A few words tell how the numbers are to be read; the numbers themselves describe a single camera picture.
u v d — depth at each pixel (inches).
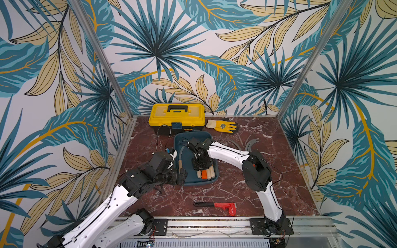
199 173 34.6
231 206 30.8
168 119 37.5
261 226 28.7
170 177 24.0
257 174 21.2
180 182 24.3
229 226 29.5
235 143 41.0
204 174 34.7
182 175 24.3
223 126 44.3
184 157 37.3
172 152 25.2
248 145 40.7
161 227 28.9
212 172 35.4
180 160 37.2
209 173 34.9
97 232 15.7
